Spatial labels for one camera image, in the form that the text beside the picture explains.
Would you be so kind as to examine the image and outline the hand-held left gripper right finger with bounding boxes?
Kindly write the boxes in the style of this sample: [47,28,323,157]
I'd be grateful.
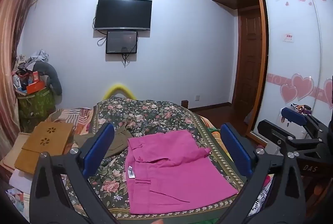
[220,123,307,224]

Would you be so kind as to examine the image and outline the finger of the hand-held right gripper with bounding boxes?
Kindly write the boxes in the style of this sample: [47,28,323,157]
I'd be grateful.
[257,119,324,153]
[282,107,333,139]

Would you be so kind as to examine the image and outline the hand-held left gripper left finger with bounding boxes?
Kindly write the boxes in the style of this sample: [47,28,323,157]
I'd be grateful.
[29,123,123,224]

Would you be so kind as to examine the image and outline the pink pants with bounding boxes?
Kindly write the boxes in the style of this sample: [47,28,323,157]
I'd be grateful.
[126,130,239,215]

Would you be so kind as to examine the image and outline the small colourful object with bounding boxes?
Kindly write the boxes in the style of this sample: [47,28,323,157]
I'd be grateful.
[290,103,313,114]

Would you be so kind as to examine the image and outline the olive garment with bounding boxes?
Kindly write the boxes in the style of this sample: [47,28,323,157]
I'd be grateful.
[78,125,134,159]

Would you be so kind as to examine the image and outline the striped blanket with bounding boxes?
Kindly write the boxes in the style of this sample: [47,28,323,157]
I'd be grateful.
[47,107,94,136]

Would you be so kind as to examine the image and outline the black and white printed cloth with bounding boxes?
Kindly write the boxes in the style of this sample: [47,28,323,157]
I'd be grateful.
[246,177,273,218]

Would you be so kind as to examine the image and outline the wooden lap table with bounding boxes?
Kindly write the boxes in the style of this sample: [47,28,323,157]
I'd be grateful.
[14,121,75,175]

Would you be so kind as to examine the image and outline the dark floral blanket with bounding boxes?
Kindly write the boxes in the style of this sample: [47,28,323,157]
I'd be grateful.
[62,96,250,224]

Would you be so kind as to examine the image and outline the brown wooden door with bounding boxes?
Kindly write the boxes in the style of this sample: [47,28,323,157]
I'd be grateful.
[233,9,263,115]

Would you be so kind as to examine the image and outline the beige flat box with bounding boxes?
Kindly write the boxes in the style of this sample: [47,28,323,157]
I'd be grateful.
[0,131,30,171]

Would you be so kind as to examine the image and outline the orange box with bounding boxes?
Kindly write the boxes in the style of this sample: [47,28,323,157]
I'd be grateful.
[25,71,47,95]

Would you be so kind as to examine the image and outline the loose printed papers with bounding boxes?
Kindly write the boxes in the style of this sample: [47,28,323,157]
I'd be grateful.
[5,186,30,216]

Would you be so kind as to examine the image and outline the pile of clothes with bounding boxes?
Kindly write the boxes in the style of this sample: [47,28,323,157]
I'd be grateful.
[12,49,50,76]

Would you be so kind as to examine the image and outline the pink striped curtain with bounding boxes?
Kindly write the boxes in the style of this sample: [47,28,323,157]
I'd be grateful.
[0,0,43,178]

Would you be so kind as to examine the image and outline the yellow foam ring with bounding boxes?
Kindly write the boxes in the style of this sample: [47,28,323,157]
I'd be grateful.
[103,84,136,101]

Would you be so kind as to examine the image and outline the black hanging cable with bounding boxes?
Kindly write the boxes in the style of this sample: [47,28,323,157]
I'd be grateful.
[122,47,130,68]

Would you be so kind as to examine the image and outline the black looped cable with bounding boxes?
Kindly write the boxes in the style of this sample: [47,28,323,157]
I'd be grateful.
[92,17,108,47]

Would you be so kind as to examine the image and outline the small black wall monitor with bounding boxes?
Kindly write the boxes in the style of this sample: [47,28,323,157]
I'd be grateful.
[106,30,138,55]

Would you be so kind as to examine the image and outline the large black wall television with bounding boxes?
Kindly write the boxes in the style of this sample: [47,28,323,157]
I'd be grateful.
[94,0,153,31]

